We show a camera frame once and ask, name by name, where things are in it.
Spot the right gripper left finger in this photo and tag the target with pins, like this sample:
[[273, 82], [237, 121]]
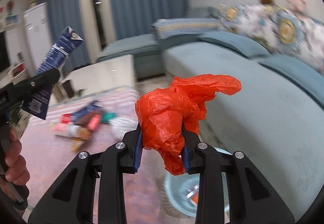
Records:
[[70, 199]]

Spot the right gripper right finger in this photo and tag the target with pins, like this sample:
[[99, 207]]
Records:
[[251, 198]]

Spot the blue milk carton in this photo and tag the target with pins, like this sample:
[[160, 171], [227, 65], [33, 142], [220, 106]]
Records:
[[37, 103]]

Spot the pink yogurt bottle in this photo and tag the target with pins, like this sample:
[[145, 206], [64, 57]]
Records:
[[67, 130]]

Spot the pink foam packet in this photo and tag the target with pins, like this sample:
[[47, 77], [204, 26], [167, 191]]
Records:
[[94, 122]]

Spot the white heart pattern bag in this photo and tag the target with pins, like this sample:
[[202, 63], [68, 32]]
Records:
[[122, 125]]

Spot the red plastic bag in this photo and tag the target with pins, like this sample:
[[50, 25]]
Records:
[[163, 113]]

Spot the red paper cup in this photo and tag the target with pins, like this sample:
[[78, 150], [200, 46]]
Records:
[[66, 118]]

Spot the orange snack packet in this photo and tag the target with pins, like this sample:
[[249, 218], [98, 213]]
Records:
[[82, 136]]

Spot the person's left hand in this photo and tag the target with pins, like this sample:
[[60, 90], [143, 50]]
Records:
[[17, 173]]

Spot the white tv shelf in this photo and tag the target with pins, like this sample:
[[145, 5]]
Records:
[[14, 74]]

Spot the black television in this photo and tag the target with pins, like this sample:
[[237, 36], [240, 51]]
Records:
[[4, 58]]

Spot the white air conditioner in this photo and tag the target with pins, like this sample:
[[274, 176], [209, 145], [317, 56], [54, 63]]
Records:
[[38, 33]]

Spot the light blue laundry basket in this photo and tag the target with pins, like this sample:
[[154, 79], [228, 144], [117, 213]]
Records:
[[181, 192]]

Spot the teal fabric sofa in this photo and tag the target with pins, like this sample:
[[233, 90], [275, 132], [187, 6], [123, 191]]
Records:
[[276, 124]]

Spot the white coffee table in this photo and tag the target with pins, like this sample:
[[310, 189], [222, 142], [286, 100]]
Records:
[[103, 76]]

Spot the blue curtain left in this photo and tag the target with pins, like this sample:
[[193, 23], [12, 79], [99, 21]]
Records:
[[63, 18]]

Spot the white sheer curtain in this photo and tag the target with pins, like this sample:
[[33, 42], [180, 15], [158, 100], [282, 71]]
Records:
[[90, 27]]

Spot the teal seat cushion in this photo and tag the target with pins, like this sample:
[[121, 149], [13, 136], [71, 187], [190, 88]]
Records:
[[298, 73], [240, 44]]

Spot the striped armrest cover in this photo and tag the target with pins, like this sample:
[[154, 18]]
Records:
[[167, 28]]

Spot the floral sofa cushion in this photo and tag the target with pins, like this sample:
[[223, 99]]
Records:
[[277, 29]]

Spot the pink pig plush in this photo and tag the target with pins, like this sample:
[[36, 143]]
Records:
[[298, 6]]

